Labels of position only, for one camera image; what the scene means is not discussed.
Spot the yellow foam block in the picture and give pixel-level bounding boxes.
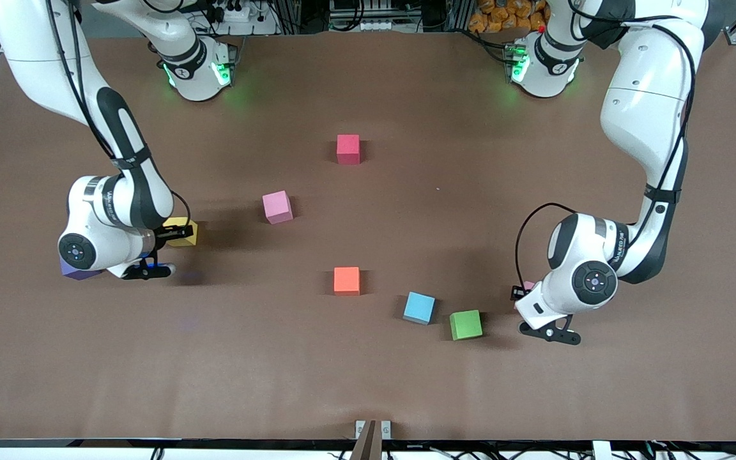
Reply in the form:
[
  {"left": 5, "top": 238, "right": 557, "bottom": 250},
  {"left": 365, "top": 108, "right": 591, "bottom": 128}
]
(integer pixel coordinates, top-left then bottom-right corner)
[{"left": 164, "top": 217, "right": 199, "bottom": 247}]

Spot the green foam block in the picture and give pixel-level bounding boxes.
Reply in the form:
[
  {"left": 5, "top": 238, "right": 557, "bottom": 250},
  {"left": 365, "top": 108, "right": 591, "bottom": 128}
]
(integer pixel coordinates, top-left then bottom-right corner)
[{"left": 449, "top": 309, "right": 484, "bottom": 341}]

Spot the purple foam block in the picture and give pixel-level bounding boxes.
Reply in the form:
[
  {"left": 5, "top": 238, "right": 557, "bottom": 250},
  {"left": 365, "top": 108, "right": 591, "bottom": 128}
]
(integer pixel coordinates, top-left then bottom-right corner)
[{"left": 61, "top": 259, "right": 104, "bottom": 280}]

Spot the light blue foam block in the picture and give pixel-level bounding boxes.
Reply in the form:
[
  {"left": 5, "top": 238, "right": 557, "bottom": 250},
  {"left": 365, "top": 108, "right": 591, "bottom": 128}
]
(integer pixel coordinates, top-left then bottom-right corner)
[{"left": 403, "top": 291, "right": 436, "bottom": 325}]

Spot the orange foam block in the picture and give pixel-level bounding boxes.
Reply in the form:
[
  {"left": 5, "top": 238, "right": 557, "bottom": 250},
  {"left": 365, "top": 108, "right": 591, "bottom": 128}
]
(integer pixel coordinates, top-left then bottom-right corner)
[{"left": 333, "top": 266, "right": 361, "bottom": 296}]

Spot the red foam block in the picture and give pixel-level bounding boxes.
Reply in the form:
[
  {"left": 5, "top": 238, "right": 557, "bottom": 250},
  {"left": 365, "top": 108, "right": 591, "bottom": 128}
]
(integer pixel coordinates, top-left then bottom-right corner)
[{"left": 336, "top": 134, "right": 361, "bottom": 165}]

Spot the white power strip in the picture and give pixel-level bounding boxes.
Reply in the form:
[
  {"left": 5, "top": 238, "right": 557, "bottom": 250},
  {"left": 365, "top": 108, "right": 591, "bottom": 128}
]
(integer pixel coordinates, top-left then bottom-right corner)
[
  {"left": 330, "top": 18, "right": 401, "bottom": 33},
  {"left": 205, "top": 0, "right": 260, "bottom": 23}
]

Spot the pile of orange toys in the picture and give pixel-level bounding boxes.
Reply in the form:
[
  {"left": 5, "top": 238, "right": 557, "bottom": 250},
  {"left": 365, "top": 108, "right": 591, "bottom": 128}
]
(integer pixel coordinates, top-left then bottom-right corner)
[{"left": 468, "top": 0, "right": 551, "bottom": 34}]

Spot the metal table edge bracket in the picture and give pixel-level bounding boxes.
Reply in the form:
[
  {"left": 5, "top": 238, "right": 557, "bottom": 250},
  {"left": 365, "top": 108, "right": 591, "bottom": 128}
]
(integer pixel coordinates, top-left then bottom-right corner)
[{"left": 354, "top": 418, "right": 392, "bottom": 460}]

